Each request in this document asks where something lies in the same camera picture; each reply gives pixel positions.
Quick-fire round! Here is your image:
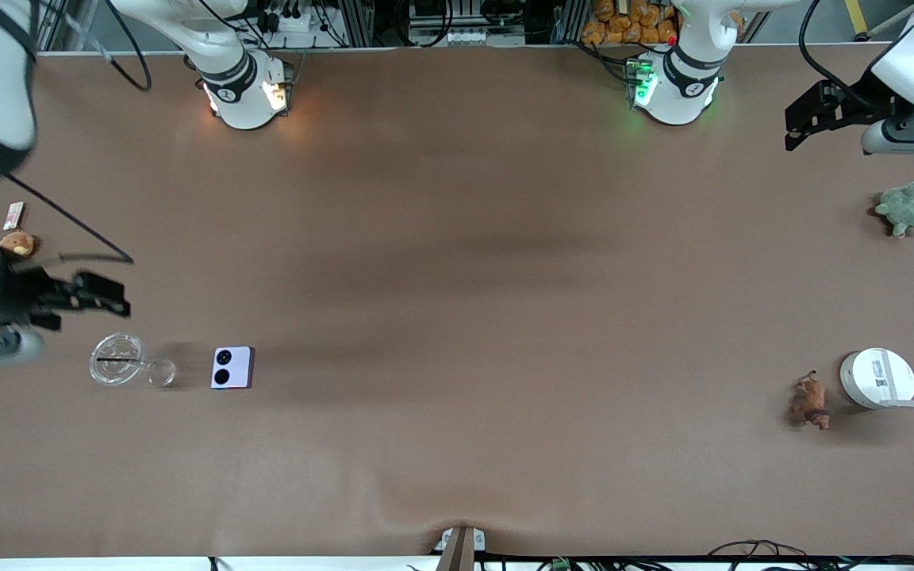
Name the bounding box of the lavender flip phone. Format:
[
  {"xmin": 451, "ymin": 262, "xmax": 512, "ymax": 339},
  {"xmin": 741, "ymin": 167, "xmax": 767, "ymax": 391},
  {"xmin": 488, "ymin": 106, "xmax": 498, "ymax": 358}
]
[{"xmin": 210, "ymin": 346, "xmax": 255, "ymax": 391}]

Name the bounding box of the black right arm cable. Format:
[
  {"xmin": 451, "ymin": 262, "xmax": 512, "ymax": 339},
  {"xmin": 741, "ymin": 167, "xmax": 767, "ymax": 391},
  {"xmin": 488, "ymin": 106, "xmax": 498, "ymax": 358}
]
[{"xmin": 3, "ymin": 0, "xmax": 153, "ymax": 266}]

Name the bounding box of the black floor cable bundle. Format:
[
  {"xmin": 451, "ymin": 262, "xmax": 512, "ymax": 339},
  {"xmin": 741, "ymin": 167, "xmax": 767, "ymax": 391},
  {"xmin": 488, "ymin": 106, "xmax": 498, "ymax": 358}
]
[{"xmin": 707, "ymin": 539, "xmax": 914, "ymax": 571}]

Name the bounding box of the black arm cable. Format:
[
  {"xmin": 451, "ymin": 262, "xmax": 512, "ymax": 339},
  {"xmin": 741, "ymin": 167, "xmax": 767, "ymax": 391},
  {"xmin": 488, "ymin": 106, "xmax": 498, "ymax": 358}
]
[
  {"xmin": 797, "ymin": 0, "xmax": 880, "ymax": 102},
  {"xmin": 3, "ymin": 0, "xmax": 153, "ymax": 266}
]

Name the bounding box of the green plush turtle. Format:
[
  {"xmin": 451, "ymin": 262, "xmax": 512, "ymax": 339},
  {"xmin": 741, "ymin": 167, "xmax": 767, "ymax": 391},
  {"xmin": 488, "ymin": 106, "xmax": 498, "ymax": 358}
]
[{"xmin": 874, "ymin": 181, "xmax": 914, "ymax": 238}]

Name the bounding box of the orange snack bag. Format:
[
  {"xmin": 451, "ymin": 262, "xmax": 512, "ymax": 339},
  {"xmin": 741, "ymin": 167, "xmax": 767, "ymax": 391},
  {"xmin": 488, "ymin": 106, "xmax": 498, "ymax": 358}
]
[{"xmin": 582, "ymin": 0, "xmax": 680, "ymax": 46}]

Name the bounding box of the brown lion statue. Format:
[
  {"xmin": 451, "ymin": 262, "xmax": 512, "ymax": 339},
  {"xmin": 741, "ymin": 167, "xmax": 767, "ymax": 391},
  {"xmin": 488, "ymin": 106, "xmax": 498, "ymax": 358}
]
[{"xmin": 788, "ymin": 370, "xmax": 831, "ymax": 431}]

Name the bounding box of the white power strip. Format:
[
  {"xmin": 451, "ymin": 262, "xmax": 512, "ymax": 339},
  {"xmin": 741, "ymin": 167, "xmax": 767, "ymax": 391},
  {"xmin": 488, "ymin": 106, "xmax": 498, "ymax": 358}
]
[{"xmin": 263, "ymin": 10, "xmax": 315, "ymax": 34}]

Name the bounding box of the white round device with stand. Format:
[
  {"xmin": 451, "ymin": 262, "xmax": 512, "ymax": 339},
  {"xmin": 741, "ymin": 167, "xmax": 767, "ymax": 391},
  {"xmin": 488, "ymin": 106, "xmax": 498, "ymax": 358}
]
[{"xmin": 839, "ymin": 347, "xmax": 914, "ymax": 427}]

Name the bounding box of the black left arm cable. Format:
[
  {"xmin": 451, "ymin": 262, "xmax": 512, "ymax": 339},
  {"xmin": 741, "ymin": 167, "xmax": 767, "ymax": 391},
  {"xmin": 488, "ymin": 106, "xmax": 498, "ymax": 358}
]
[{"xmin": 797, "ymin": 0, "xmax": 880, "ymax": 102}]

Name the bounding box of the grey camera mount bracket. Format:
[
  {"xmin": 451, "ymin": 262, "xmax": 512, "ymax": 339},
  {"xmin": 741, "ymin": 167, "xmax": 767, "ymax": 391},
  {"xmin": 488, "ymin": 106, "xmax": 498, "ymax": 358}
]
[{"xmin": 433, "ymin": 526, "xmax": 486, "ymax": 571}]

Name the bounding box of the clear round plastic lid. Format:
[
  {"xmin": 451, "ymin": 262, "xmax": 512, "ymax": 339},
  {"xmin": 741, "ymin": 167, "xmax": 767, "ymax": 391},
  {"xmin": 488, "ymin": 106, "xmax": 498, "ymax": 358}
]
[{"xmin": 90, "ymin": 332, "xmax": 147, "ymax": 388}]

